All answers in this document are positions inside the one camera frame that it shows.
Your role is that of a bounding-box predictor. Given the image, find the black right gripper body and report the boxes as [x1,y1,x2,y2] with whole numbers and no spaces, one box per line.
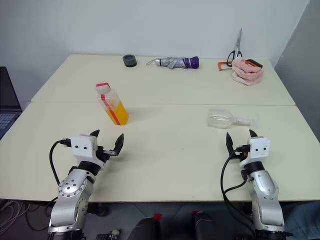
[233,144,251,164]

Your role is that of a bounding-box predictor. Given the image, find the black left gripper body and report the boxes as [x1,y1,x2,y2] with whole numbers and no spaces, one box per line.
[95,145,111,166]

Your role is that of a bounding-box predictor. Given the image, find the orange juice bottle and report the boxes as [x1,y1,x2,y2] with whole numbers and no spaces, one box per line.
[96,87,130,126]

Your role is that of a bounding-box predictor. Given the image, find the white bottle cap pink band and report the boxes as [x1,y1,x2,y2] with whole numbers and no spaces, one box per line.
[94,81,112,95]

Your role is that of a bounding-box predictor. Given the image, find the clear plastic scoop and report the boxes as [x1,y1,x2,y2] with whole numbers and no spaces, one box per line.
[206,108,260,131]

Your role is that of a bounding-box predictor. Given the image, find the pink towel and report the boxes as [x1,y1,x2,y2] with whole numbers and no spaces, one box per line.
[231,56,265,87]

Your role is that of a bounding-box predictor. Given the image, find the orange hacksaw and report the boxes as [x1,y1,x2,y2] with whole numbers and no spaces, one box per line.
[216,58,264,74]

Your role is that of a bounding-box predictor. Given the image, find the black round tape roll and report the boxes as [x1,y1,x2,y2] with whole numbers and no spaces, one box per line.
[122,54,138,68]

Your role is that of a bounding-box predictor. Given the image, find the dark rounded shape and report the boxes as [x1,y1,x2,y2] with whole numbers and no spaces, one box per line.
[191,210,215,240]
[129,216,162,240]

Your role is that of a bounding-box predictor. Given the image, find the person in blue jeans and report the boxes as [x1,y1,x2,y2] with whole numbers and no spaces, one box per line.
[284,201,320,240]

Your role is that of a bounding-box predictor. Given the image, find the dark laptop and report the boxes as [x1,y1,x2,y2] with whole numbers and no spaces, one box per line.
[0,66,24,141]

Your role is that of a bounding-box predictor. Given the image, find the folded silver purple umbrella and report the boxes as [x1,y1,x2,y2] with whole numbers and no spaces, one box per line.
[145,56,201,70]

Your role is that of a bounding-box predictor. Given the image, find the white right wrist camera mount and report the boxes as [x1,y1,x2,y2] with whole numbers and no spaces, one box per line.
[239,135,272,173]

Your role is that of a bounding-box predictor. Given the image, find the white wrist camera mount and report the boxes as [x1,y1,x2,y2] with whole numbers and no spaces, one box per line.
[239,135,272,173]
[70,134,106,171]

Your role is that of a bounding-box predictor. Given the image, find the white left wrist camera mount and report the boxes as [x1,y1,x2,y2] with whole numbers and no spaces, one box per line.
[70,134,106,171]

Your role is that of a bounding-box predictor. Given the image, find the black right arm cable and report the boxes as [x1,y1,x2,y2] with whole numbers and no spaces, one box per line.
[220,144,257,237]

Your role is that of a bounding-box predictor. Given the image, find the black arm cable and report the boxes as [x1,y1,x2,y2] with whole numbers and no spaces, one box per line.
[44,138,74,216]
[220,144,257,237]

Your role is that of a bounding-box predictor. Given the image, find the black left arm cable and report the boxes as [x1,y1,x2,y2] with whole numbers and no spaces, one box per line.
[44,138,74,216]

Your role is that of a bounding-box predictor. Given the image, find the black-handled scissors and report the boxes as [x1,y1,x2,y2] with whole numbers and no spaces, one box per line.
[226,27,244,68]

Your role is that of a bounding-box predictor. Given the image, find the grey floor cables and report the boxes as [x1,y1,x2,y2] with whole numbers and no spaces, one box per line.
[0,199,32,227]

